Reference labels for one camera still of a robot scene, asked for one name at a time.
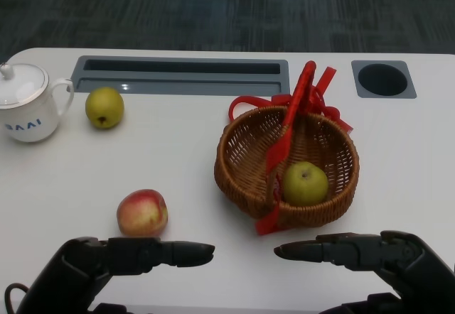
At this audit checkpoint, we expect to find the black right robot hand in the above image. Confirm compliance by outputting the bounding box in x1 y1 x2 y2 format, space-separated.
273 230 455 314

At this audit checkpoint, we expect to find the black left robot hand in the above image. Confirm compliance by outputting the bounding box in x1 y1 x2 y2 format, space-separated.
16 235 216 314

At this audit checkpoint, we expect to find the red apple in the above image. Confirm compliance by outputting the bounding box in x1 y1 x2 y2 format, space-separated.
116 188 168 239

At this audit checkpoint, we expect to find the wicker basket with red ribbon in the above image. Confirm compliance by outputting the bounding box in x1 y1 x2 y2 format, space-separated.
214 60 360 236

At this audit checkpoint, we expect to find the green apple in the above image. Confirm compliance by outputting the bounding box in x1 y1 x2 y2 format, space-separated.
85 87 125 129
282 161 329 207

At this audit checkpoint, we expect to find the white mug with blue lettering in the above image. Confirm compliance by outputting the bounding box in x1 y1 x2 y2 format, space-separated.
0 63 75 143

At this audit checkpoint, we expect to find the grey round table grommet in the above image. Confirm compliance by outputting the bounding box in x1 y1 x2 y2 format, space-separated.
350 60 417 99

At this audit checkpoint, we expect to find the white mug lid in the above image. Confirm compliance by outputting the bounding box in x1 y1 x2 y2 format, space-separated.
0 63 50 109

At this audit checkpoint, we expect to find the dark left wrist cable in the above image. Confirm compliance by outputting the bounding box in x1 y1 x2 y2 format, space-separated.
3 283 29 314

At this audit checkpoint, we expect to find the grey cable tray slot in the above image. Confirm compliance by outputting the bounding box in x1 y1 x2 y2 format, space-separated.
70 55 289 96

